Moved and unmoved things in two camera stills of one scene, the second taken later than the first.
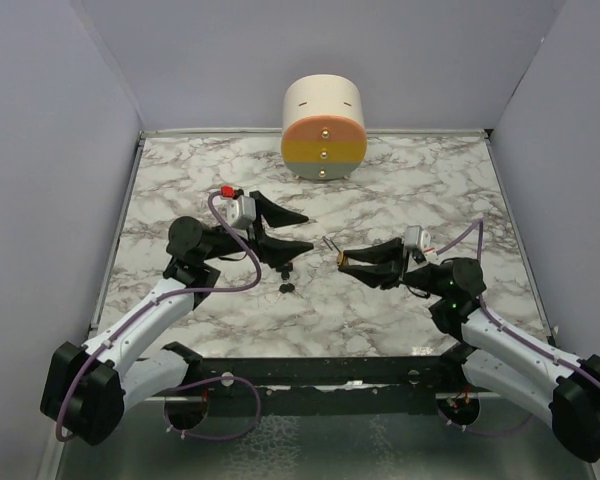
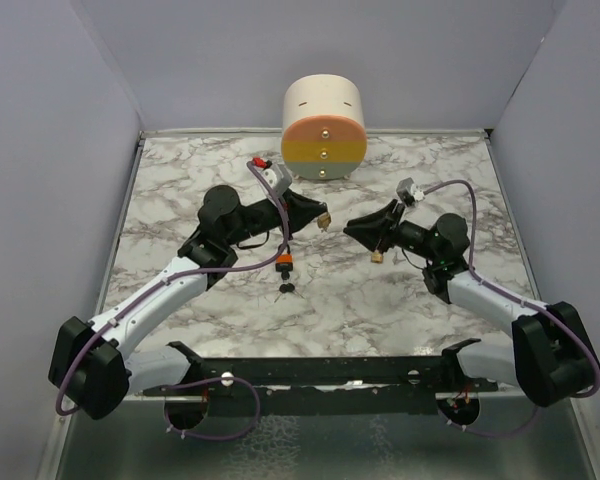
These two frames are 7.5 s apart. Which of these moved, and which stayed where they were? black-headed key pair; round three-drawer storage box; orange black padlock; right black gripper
Moved: right black gripper
Stayed: orange black padlock; round three-drawer storage box; black-headed key pair
